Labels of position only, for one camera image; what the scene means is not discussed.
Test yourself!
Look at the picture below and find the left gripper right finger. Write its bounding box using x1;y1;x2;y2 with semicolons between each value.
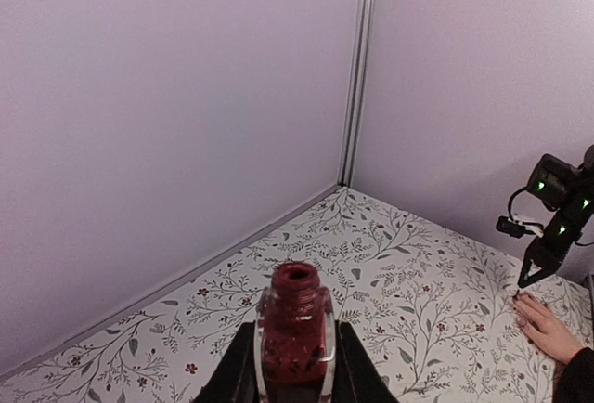
331;321;398;403

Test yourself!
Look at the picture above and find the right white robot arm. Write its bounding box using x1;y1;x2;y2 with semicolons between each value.
518;148;593;289

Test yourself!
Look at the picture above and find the right aluminium frame post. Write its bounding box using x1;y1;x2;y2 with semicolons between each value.
337;0;375;187

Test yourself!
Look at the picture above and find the floral patterned table mat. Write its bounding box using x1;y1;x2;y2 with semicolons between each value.
1;188;561;402

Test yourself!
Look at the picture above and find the person's bare hand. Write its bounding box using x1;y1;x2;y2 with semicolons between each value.
512;292;584;366

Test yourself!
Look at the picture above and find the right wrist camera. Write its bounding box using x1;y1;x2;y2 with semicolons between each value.
496;215;545;239

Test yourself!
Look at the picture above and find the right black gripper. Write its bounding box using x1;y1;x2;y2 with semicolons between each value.
518;238;569;288

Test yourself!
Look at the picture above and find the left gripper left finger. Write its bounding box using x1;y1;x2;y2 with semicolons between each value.
194;322;259;403

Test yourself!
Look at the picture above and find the black sleeved forearm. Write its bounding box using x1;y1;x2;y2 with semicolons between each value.
552;347;594;403

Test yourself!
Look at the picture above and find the red nail polish bottle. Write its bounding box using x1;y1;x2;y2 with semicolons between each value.
253;262;337;402

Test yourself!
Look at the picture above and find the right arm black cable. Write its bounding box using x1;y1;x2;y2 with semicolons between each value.
508;187;533;221

